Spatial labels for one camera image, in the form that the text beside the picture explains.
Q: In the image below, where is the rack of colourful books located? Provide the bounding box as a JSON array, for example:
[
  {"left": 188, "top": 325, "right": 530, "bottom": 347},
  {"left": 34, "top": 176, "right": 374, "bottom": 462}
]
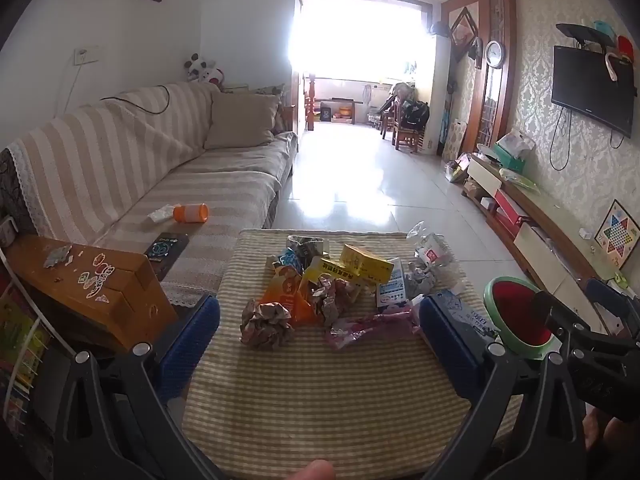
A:
[{"left": 0, "top": 255, "right": 53, "bottom": 466}]

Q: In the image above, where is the patterned paper cup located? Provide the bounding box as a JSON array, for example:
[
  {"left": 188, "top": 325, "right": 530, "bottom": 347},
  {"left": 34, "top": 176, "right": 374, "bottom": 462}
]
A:
[{"left": 286, "top": 235, "right": 328, "bottom": 261}]

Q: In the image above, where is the white blue carton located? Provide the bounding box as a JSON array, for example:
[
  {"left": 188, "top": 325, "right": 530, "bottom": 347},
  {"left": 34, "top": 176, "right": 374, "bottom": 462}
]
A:
[{"left": 375, "top": 257, "right": 408, "bottom": 307}]

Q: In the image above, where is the long low television cabinet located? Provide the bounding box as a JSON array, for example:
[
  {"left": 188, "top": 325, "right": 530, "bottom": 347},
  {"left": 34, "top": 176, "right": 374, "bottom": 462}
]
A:
[{"left": 462, "top": 152, "right": 632, "bottom": 332}]

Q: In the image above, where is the teal box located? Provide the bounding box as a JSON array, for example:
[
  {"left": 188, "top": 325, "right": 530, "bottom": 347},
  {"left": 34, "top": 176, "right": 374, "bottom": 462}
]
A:
[{"left": 494, "top": 145, "right": 527, "bottom": 173}]

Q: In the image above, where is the star pattern game board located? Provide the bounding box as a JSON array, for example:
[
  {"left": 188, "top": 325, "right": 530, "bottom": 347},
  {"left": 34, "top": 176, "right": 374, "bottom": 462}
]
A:
[{"left": 594, "top": 199, "right": 640, "bottom": 271}]

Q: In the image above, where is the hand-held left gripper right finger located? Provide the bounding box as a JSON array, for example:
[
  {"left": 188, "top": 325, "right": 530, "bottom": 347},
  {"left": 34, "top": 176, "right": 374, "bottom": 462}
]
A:
[{"left": 418, "top": 294, "right": 588, "bottom": 480}]

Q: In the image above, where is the wooden chair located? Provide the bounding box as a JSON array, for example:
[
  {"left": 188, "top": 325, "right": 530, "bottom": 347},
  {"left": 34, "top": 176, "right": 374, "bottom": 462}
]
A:
[{"left": 392, "top": 100, "right": 426, "bottom": 153}]

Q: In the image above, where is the sofa with striped beige cover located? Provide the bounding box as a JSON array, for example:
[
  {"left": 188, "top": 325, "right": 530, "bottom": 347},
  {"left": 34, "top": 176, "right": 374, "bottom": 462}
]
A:
[{"left": 0, "top": 80, "right": 299, "bottom": 307}]

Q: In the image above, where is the person's left hand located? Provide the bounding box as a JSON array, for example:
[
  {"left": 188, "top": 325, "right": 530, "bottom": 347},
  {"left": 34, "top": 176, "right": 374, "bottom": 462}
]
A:
[{"left": 291, "top": 460, "right": 337, "bottom": 480}]

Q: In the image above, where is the yellow medicine box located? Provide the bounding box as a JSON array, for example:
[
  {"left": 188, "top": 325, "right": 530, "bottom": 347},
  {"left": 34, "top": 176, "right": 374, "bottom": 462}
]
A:
[{"left": 300, "top": 256, "right": 351, "bottom": 291}]

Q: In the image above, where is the white plush toy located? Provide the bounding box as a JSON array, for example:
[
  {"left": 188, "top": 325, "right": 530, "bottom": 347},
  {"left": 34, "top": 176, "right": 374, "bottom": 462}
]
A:
[{"left": 183, "top": 54, "right": 226, "bottom": 86}]

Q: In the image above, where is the wooden side table with stickers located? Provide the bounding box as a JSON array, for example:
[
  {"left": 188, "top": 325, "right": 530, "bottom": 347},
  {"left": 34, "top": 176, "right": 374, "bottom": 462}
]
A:
[{"left": 5, "top": 234, "right": 179, "bottom": 356}]

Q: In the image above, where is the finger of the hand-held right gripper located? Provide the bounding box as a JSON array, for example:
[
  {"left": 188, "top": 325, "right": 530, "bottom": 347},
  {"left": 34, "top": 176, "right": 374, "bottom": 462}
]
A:
[
  {"left": 585, "top": 278, "right": 640, "bottom": 337},
  {"left": 531, "top": 290, "right": 591, "bottom": 347}
]

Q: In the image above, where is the patterned cushion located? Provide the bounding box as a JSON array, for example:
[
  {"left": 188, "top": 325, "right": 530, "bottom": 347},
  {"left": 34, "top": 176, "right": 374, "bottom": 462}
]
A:
[{"left": 257, "top": 85, "right": 293, "bottom": 134}]

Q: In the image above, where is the crushed clear plastic bottle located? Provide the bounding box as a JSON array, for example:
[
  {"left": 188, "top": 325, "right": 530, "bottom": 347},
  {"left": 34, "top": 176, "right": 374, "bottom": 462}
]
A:
[{"left": 406, "top": 221, "right": 453, "bottom": 266}]

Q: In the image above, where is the diamond shaped wall hanging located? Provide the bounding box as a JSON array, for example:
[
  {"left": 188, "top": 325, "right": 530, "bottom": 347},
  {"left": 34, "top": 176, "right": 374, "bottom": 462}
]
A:
[{"left": 449, "top": 6, "right": 480, "bottom": 51}]

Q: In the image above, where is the black wall television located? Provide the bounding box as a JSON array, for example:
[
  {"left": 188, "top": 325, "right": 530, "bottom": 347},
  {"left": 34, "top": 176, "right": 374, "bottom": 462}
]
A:
[{"left": 551, "top": 45, "right": 636, "bottom": 138}]

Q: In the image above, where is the striped beige table cloth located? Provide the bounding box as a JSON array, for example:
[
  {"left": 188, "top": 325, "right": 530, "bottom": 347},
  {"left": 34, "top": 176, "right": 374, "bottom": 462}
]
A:
[{"left": 181, "top": 229, "right": 532, "bottom": 480}]

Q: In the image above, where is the orange snack packet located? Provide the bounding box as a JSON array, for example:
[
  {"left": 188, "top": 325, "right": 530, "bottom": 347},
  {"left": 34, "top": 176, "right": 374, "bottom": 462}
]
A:
[{"left": 262, "top": 265, "right": 318, "bottom": 326}]

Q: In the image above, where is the beige pillow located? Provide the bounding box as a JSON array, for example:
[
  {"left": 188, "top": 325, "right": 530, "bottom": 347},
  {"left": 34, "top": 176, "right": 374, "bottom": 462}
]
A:
[{"left": 203, "top": 91, "right": 281, "bottom": 151}]

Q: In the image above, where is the green bin with red bag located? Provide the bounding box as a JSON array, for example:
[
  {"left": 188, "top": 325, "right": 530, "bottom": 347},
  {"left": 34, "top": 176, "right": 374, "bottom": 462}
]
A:
[{"left": 482, "top": 276, "right": 566, "bottom": 361}]

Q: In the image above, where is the white box with blue print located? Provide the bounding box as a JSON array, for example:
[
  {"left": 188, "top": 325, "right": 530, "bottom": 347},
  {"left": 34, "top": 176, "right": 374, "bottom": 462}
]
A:
[{"left": 432, "top": 289, "right": 501, "bottom": 346}]

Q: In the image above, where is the yellow drink carton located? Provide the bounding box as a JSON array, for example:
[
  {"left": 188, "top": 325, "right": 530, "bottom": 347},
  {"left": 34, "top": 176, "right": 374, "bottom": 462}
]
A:
[{"left": 341, "top": 243, "right": 396, "bottom": 285}]

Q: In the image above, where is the red patterned paper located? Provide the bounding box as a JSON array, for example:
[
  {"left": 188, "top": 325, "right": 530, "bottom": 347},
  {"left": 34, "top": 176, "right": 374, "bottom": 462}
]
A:
[{"left": 307, "top": 277, "right": 362, "bottom": 328}]

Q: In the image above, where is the black bag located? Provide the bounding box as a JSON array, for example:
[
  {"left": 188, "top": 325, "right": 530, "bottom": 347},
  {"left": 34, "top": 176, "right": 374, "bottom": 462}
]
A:
[{"left": 401, "top": 100, "right": 431, "bottom": 128}]

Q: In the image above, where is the pink plastic wrapper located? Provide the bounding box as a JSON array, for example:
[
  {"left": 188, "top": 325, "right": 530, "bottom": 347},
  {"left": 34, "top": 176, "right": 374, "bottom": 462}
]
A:
[{"left": 325, "top": 305, "right": 423, "bottom": 351}]

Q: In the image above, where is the crumpled brown paper ball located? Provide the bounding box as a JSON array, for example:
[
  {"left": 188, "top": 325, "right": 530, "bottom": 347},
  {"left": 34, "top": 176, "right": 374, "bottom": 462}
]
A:
[{"left": 240, "top": 299, "right": 296, "bottom": 352}]

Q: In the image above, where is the orange capped plastic bottle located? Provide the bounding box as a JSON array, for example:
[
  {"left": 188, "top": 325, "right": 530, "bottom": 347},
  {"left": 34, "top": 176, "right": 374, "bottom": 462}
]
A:
[{"left": 172, "top": 203, "right": 210, "bottom": 223}]

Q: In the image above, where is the wooden railing post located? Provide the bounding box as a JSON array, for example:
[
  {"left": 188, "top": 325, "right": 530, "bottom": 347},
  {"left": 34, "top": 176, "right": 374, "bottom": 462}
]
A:
[{"left": 303, "top": 74, "right": 321, "bottom": 132}]

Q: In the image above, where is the white standing air conditioner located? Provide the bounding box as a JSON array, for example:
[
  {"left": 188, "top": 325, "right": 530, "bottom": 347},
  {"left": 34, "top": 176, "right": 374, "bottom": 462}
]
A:
[{"left": 431, "top": 35, "right": 453, "bottom": 157}]

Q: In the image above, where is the person's right hand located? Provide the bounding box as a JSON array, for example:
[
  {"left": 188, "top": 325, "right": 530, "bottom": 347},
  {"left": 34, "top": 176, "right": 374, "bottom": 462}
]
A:
[{"left": 583, "top": 404, "right": 640, "bottom": 457}]

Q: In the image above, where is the crumpled silver foil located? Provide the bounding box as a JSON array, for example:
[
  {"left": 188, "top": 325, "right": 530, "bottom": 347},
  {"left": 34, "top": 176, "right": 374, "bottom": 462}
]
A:
[{"left": 407, "top": 262, "right": 441, "bottom": 296}]

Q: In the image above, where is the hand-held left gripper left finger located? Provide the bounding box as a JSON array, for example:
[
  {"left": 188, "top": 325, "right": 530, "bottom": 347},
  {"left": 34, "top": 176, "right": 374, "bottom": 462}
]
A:
[{"left": 52, "top": 294, "right": 223, "bottom": 480}]

